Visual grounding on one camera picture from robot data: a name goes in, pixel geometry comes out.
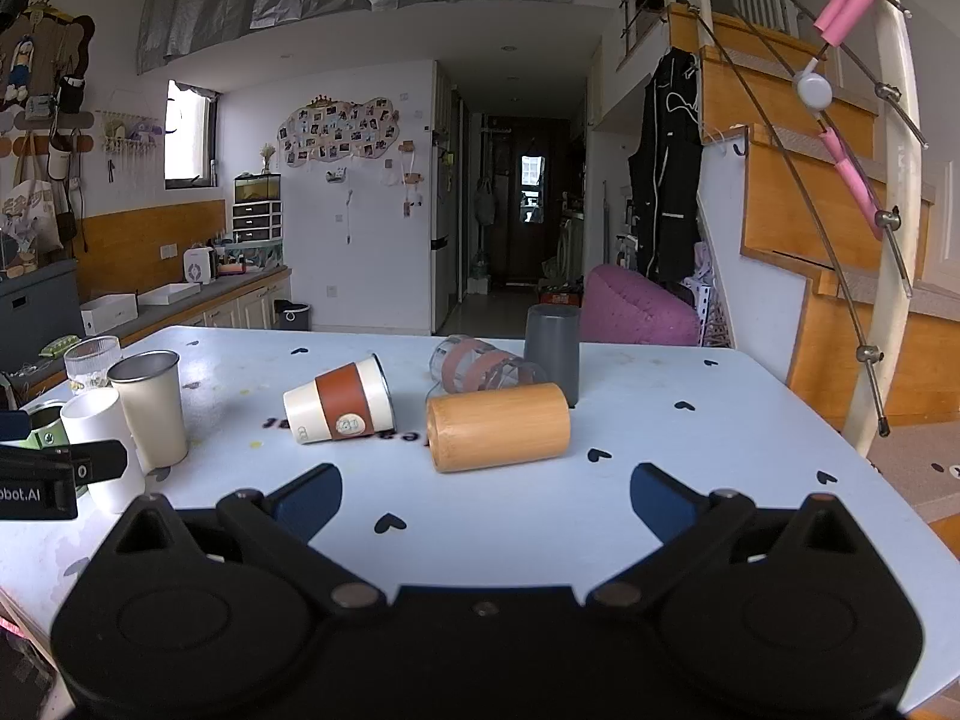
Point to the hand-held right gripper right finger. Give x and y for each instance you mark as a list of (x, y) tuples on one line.
[(661, 502)]

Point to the short pink foam tube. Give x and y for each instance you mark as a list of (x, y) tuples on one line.
[(851, 176)]

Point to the dark hallway door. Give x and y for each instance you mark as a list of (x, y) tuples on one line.
[(529, 202)]

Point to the glass cup with pink bands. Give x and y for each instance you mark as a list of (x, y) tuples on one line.
[(480, 366)]

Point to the black waste bin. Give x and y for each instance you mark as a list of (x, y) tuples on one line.
[(292, 317)]

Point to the white round disc on rail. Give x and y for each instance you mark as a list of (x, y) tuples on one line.
[(814, 90)]

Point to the cloud-shaped photo board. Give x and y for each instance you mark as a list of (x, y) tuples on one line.
[(337, 131)]

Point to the printed tote bag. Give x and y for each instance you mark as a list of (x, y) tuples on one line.
[(30, 214)]

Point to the window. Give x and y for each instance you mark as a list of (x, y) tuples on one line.
[(187, 135)]

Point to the white countertop appliance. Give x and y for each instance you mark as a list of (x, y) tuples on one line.
[(198, 265)]

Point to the white cup with brown sleeve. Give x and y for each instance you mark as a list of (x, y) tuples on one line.
[(337, 401)]

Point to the green cup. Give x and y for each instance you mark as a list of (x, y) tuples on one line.
[(51, 431)]

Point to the small drawer unit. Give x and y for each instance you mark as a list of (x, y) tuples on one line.
[(258, 222)]

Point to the bamboo cup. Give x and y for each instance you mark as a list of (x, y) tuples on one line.
[(499, 427)]

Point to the grey storage box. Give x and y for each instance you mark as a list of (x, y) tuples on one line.
[(34, 315)]

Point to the long pink foam tube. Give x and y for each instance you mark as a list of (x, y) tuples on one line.
[(847, 4)]

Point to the white flat tray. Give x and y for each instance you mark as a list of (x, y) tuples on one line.
[(171, 294)]

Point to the wall coat rack with bags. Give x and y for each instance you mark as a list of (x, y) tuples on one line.
[(52, 90)]

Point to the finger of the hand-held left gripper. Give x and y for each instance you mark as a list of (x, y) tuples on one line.
[(13, 426), (94, 459)]

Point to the black hanging coat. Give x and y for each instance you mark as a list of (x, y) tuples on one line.
[(664, 180)]

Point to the plain white cup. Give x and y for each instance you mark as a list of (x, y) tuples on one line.
[(97, 420)]

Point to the ribbed clear glass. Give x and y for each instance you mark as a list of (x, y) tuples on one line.
[(91, 361)]

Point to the glass fish tank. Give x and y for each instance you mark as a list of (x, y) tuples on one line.
[(258, 187)]

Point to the white cardboard box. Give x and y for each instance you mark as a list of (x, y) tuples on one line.
[(109, 313)]

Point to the purple beanbag chair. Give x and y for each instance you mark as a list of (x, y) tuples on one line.
[(637, 311)]

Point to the cream cup with steel rim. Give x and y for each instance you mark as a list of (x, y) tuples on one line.
[(154, 412)]

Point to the white kitchen counter cabinet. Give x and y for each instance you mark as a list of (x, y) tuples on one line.
[(247, 307)]

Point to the cream railing post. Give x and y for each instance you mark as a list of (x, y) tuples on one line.
[(896, 202)]

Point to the wooden staircase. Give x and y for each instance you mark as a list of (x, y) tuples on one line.
[(817, 240)]

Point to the dark grey cup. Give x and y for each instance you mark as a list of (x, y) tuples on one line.
[(553, 352)]

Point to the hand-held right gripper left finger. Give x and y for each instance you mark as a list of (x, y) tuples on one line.
[(306, 501)]

